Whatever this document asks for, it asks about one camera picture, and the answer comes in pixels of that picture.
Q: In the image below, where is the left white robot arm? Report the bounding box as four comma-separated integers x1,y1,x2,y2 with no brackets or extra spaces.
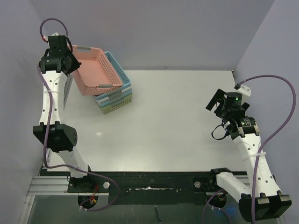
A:
33,33,95,192

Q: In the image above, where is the blue plastic basket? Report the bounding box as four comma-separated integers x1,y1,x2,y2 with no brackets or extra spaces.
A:
94,51,131,101

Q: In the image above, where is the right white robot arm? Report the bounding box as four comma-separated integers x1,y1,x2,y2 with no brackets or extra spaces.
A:
206,89,292,223

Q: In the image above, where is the green plastic basket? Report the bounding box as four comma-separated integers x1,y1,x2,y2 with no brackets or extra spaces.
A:
100,93,133,115

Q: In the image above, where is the white plastic basket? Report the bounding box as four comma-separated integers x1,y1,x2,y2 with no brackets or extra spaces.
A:
93,87,132,108

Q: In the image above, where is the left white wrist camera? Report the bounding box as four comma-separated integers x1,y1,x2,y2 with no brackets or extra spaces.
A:
42,32,59,43

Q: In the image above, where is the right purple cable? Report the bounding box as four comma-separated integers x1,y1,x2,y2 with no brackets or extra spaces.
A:
235,74,296,222

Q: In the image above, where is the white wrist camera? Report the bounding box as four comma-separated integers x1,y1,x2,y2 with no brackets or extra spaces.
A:
42,32,59,43
234,84,251,97

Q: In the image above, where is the aluminium frame rail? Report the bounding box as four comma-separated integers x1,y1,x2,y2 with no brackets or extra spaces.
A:
27,176,110,196

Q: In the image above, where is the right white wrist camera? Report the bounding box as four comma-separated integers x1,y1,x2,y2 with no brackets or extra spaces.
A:
234,84,251,97

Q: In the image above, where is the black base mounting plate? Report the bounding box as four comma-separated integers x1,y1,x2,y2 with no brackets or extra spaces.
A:
67,170,220,209

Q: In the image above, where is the pink plastic basket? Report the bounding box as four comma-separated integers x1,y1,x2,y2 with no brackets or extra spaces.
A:
72,45,123,96

